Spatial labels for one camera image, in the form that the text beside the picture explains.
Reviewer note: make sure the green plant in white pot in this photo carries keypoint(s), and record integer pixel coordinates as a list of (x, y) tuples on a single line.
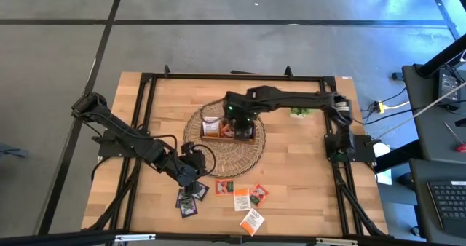
[(300, 112)]

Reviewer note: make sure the black frame clamp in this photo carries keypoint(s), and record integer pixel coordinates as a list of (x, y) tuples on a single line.
[(167, 71), (288, 72)]

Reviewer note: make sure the black aluminium table frame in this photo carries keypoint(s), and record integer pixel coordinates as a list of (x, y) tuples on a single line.
[(182, 77)]

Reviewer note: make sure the black rig beam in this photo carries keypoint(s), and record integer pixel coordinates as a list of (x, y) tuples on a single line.
[(54, 237)]

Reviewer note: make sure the round woven placemat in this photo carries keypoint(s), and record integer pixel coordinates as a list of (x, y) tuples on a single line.
[(236, 158)]

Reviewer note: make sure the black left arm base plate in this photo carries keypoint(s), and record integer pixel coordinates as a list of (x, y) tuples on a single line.
[(109, 149)]

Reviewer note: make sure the grey floor object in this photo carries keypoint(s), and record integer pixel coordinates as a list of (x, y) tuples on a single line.
[(11, 151)]

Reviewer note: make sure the black keyboard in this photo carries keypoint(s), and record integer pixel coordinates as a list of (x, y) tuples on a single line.
[(449, 206)]

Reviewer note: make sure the white orange Tazo tea packet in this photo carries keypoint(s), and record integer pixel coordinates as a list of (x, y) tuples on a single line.
[(242, 200), (212, 127), (251, 221)]

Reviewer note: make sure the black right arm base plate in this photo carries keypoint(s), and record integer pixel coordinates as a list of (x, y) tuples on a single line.
[(364, 151)]

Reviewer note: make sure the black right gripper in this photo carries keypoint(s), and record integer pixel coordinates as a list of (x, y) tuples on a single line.
[(240, 107)]

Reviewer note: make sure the dark keyboard desk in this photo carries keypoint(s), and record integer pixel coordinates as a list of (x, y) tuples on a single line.
[(418, 202)]

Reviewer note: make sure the yellow floor plug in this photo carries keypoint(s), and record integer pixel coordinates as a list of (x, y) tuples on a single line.
[(381, 107)]

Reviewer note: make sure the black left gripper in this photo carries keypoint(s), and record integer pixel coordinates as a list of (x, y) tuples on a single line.
[(185, 175)]

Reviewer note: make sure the grey side desk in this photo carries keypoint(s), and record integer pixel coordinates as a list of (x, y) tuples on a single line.
[(426, 129)]

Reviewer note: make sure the black power adapter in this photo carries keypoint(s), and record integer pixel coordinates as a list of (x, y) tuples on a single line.
[(448, 86)]

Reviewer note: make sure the white thin rod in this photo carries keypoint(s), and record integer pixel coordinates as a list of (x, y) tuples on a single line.
[(437, 101)]

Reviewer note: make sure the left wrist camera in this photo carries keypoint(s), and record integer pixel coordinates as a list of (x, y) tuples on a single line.
[(194, 154)]

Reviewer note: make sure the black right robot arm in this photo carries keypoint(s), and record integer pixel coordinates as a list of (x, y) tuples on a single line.
[(298, 98)]

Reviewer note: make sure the black diagonal beam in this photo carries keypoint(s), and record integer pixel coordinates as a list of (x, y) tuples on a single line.
[(444, 56)]

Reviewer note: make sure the dark purple tea packet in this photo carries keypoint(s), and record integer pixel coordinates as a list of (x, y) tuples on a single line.
[(203, 193), (249, 134), (188, 209), (181, 198)]

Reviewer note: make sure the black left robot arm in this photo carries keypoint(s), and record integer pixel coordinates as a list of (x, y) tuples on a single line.
[(123, 137)]

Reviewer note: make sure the brown wooden tea box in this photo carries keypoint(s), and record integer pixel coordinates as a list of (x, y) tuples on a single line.
[(218, 138)]

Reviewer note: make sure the silver beam bracket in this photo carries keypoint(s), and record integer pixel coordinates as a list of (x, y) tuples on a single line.
[(336, 241), (134, 237)]

